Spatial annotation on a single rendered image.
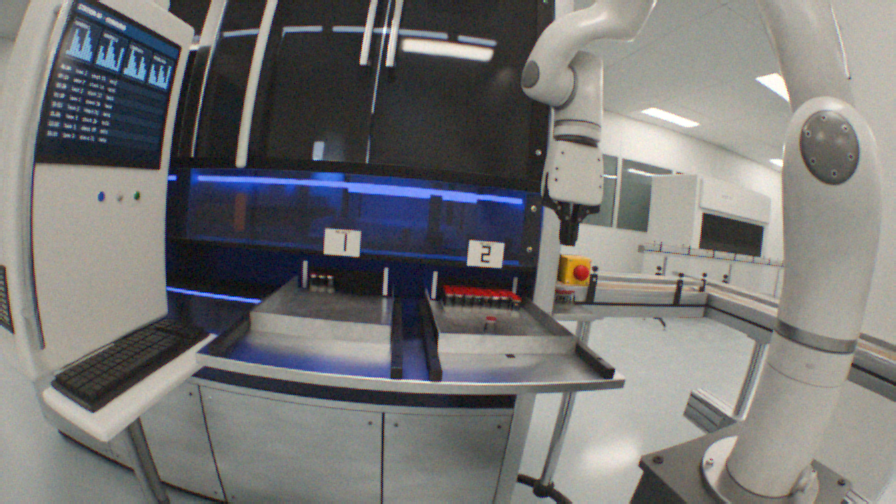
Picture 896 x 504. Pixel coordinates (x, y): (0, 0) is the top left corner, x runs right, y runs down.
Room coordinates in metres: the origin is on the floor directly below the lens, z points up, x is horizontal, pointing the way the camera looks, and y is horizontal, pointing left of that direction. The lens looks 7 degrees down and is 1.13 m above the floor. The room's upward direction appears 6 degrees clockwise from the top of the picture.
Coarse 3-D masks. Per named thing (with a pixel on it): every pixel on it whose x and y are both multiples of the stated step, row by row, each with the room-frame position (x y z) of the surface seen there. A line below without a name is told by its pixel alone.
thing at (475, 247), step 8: (472, 248) 0.92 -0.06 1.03; (480, 248) 0.92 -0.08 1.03; (496, 248) 0.92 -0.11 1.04; (472, 256) 0.92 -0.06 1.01; (480, 256) 0.92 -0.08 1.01; (488, 256) 0.92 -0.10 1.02; (496, 256) 0.92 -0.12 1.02; (472, 264) 0.92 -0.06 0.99; (480, 264) 0.92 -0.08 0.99; (488, 264) 0.92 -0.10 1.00; (496, 264) 0.92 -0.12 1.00
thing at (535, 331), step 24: (432, 312) 0.75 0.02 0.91; (456, 312) 0.88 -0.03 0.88; (480, 312) 0.90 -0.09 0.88; (528, 312) 0.93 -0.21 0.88; (456, 336) 0.63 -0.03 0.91; (480, 336) 0.63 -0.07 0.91; (504, 336) 0.64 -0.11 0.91; (528, 336) 0.65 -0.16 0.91; (552, 336) 0.65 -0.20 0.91; (576, 336) 0.66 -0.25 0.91
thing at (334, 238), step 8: (328, 232) 0.87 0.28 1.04; (336, 232) 0.87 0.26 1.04; (344, 232) 0.88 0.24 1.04; (352, 232) 0.88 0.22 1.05; (360, 232) 0.88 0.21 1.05; (328, 240) 0.87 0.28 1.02; (336, 240) 0.87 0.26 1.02; (352, 240) 0.88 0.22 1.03; (328, 248) 0.87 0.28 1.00; (336, 248) 0.87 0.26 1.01; (352, 248) 0.88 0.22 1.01
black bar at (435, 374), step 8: (424, 304) 0.86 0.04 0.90; (424, 312) 0.79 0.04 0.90; (424, 320) 0.74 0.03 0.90; (424, 328) 0.69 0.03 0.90; (424, 336) 0.65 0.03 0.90; (432, 336) 0.65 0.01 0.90; (424, 344) 0.63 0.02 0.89; (432, 344) 0.61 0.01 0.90; (432, 352) 0.57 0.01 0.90; (432, 360) 0.54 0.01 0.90; (432, 368) 0.51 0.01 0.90; (440, 368) 0.51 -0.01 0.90; (432, 376) 0.51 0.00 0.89; (440, 376) 0.51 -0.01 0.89
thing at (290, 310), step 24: (288, 288) 0.85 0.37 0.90; (264, 312) 0.61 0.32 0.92; (288, 312) 0.73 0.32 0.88; (312, 312) 0.75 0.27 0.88; (336, 312) 0.78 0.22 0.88; (360, 312) 0.80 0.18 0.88; (384, 312) 0.82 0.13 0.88; (312, 336) 0.62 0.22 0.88; (336, 336) 0.62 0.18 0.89; (360, 336) 0.63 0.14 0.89; (384, 336) 0.63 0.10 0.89
